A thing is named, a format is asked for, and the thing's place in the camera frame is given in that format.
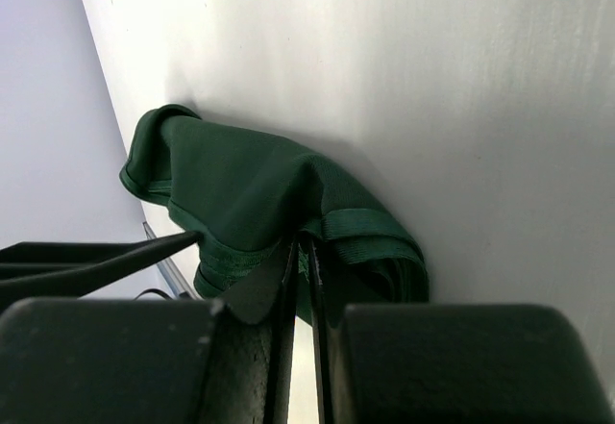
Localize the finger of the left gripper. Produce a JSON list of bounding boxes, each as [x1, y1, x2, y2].
[[1, 232, 200, 312]]

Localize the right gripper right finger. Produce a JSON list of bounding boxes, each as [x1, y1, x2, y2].
[[307, 242, 614, 423]]

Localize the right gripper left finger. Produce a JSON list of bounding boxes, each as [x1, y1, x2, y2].
[[1, 242, 296, 423]]

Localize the dark green cloth napkin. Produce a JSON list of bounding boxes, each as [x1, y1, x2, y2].
[[120, 104, 430, 303]]

